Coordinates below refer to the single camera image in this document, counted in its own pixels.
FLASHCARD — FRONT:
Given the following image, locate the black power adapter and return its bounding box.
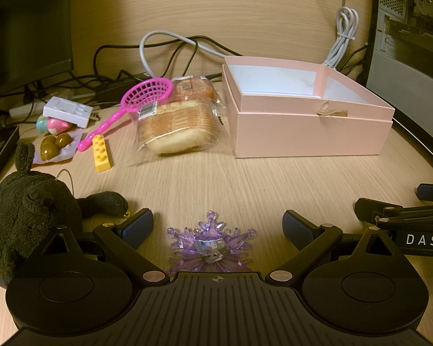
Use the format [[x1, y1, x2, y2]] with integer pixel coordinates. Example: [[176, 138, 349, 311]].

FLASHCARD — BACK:
[[94, 75, 150, 104]]

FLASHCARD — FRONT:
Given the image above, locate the white coiled cable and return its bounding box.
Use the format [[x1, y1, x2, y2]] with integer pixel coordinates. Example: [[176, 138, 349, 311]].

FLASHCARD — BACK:
[[323, 0, 360, 70]]

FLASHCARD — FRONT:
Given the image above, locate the pink cardboard box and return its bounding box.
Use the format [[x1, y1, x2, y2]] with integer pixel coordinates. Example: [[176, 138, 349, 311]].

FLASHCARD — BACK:
[[222, 56, 395, 158]]

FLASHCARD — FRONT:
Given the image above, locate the black cable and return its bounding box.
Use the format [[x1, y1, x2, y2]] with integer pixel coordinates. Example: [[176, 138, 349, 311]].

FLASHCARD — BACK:
[[93, 35, 203, 80]]

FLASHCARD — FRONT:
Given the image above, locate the dark plush toy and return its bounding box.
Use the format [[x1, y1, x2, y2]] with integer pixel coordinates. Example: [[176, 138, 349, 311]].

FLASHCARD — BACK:
[[0, 142, 130, 289]]

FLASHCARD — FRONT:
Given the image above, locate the large bread packet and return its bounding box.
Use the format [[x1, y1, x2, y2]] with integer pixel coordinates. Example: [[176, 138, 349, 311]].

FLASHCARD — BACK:
[[132, 99, 226, 161]]

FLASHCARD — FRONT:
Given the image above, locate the black monitor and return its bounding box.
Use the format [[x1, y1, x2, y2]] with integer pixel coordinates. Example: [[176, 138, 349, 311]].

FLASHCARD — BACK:
[[0, 0, 75, 102]]

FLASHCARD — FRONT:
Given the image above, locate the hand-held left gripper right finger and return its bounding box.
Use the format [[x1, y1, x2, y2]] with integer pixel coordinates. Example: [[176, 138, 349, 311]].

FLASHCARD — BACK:
[[265, 209, 397, 284]]

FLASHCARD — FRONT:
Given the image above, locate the small bread packet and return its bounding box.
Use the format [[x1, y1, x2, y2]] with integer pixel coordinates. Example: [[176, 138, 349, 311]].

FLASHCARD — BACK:
[[168, 76, 221, 103]]

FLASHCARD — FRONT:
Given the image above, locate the white plug adapter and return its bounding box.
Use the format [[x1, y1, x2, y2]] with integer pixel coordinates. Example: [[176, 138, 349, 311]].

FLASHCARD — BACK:
[[42, 97, 102, 128]]

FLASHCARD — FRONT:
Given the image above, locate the purple snowflake ornament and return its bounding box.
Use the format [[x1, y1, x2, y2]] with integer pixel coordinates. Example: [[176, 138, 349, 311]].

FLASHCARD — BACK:
[[166, 210, 257, 275]]

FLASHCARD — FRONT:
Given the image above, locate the computer case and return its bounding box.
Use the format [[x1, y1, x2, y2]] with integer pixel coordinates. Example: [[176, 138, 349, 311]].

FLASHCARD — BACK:
[[365, 0, 433, 106]]

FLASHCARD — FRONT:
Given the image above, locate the pink toy net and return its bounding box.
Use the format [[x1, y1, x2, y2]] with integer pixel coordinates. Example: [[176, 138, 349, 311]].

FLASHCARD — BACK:
[[77, 78, 174, 152]]

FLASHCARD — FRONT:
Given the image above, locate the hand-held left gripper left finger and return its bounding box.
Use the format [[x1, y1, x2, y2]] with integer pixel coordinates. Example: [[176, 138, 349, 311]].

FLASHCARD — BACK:
[[40, 208, 170, 284]]

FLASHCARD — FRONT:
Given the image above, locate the grey cable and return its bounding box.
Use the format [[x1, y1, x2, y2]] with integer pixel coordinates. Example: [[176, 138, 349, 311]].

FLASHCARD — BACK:
[[139, 31, 246, 78]]

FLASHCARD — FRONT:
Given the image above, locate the white power strip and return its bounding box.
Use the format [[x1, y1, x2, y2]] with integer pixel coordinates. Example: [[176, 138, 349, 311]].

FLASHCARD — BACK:
[[9, 101, 47, 118]]

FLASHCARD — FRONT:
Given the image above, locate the pink pig toy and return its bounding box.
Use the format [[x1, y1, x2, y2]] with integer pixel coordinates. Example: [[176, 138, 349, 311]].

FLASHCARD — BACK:
[[35, 114, 72, 135]]

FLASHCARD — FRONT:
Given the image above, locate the yellow building brick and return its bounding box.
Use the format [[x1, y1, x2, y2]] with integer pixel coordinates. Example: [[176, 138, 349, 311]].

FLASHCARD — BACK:
[[91, 134, 115, 172]]

